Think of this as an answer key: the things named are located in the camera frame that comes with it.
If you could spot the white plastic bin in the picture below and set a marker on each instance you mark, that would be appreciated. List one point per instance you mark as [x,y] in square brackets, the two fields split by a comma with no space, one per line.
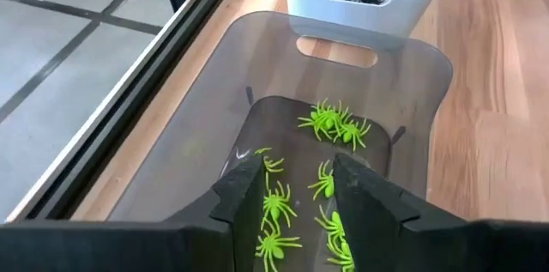
[309,10]

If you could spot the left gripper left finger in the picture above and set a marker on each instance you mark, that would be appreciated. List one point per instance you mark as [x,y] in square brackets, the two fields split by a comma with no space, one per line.
[240,203]

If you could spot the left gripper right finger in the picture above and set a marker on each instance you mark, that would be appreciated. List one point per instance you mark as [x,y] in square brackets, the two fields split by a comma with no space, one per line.
[369,220]

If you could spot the smoky grey plastic bin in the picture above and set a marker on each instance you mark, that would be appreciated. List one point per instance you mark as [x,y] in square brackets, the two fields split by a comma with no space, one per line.
[257,70]

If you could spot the green plastic toy spider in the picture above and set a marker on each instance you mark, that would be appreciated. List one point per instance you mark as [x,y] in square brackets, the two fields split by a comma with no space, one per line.
[335,225]
[352,131]
[326,119]
[276,205]
[327,182]
[272,247]
[271,163]
[343,255]

